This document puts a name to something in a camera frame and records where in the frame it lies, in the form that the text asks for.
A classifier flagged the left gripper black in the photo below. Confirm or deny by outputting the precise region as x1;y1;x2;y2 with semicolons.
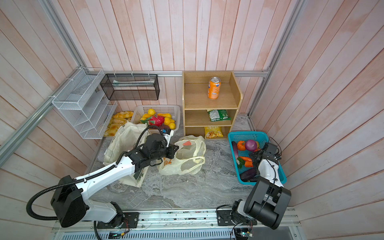
150;143;180;161

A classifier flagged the orange carrot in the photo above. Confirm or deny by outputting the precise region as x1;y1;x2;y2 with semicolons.
239;156;253;162
244;161;253;168

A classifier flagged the cream canvas tote bag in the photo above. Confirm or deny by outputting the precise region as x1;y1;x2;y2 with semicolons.
103;122;148;188

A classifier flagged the yellow plastic bag orange print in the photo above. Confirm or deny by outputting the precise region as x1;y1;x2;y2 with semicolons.
158;135;207;176

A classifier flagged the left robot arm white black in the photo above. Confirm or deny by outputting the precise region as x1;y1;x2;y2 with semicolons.
26;130;179;228

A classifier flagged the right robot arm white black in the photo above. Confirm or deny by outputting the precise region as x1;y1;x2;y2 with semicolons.
231;143;292;230

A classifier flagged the teal plastic basket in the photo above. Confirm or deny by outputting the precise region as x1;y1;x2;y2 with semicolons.
228;132;287;187

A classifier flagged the purple onion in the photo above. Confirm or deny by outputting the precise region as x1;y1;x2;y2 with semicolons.
245;140;259;152

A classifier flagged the pink dragon fruit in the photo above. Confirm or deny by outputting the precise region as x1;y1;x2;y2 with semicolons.
140;115;165;127

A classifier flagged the small orange pumpkin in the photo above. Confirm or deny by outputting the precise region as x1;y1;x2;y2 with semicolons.
237;141;246;151

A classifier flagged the purple eggplant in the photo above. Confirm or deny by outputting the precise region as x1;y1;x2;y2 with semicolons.
240;168;259;182

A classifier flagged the yellow lemon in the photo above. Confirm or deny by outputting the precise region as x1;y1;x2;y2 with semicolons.
148;109;156;116

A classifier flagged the white plastic fruit basket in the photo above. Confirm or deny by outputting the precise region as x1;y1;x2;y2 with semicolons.
128;104;181;134

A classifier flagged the tray of yellow breads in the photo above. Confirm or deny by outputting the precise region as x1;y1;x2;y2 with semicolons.
104;111;134;137

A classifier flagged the yellow chips packet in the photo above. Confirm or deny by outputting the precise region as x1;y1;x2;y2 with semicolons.
204;126;224;139

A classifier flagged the green snack packet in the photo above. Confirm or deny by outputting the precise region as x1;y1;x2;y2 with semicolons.
208;110;231;122

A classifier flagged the black mesh basket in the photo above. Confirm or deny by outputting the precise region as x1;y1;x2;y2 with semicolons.
100;73;160;101

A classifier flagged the wooden shelf unit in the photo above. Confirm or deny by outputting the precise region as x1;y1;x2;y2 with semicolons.
182;71;243;139

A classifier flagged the orange soda can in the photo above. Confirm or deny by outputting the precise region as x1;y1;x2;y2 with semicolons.
208;77;221;100

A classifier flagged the white wire rack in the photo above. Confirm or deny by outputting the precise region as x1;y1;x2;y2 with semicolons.
52;68;117;140

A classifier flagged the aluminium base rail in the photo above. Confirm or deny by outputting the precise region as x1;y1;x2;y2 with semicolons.
48;207;306;240

